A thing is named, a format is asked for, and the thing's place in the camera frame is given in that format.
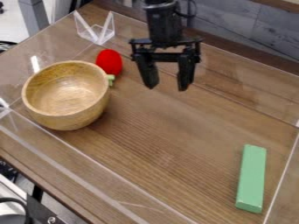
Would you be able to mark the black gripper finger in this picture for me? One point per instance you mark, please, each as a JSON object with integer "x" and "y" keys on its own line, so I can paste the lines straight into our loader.
{"x": 146, "y": 68}
{"x": 186, "y": 61}

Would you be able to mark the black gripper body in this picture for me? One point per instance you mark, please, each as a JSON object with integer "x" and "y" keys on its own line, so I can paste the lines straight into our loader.
{"x": 166, "y": 51}

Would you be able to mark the red plush fruit green stem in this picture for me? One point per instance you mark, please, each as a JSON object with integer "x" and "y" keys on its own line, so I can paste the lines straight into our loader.
{"x": 108, "y": 60}

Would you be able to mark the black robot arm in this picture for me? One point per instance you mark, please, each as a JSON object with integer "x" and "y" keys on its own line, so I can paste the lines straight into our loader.
{"x": 164, "y": 21}

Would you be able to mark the wooden bowl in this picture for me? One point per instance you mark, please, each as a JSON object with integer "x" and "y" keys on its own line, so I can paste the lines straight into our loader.
{"x": 65, "y": 96}

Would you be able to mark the green rectangular block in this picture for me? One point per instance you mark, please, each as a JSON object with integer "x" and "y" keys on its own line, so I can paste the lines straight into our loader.
{"x": 250, "y": 179}

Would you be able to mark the black device bottom left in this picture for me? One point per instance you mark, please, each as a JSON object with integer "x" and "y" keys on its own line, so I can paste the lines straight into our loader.
{"x": 25, "y": 218}

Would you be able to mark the clear acrylic tray enclosure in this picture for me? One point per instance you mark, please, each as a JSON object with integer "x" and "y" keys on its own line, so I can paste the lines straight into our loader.
{"x": 157, "y": 160}

